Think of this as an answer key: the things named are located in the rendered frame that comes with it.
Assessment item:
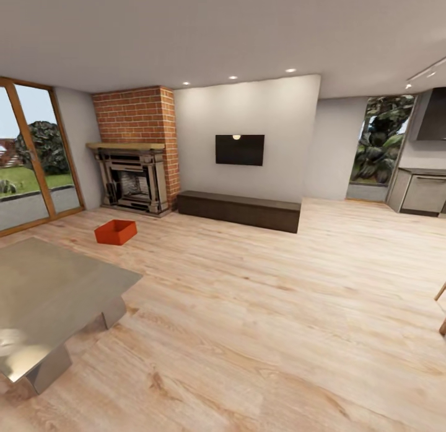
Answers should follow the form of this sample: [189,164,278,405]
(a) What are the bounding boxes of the storage box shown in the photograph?
[94,220,137,246]

